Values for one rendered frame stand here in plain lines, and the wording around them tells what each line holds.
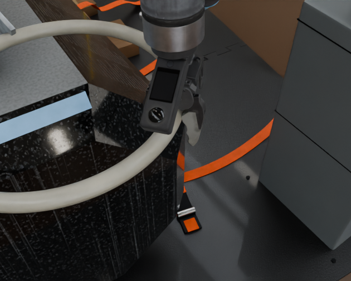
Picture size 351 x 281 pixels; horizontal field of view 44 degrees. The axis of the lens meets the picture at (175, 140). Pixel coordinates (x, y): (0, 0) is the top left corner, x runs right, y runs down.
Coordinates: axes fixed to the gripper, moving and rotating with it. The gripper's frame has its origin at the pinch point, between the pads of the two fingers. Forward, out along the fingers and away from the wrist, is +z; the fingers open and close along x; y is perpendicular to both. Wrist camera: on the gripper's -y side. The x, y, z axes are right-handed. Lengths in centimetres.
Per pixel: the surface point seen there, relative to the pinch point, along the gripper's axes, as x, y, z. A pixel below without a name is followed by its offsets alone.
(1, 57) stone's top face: 45.1, 16.8, 0.3
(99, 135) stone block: 19.6, 7.6, 10.8
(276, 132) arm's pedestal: -19, 62, 55
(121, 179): 4.0, -15.3, -6.3
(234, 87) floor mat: 4, 118, 84
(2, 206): 18.8, -23.7, -6.6
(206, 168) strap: 7, 65, 85
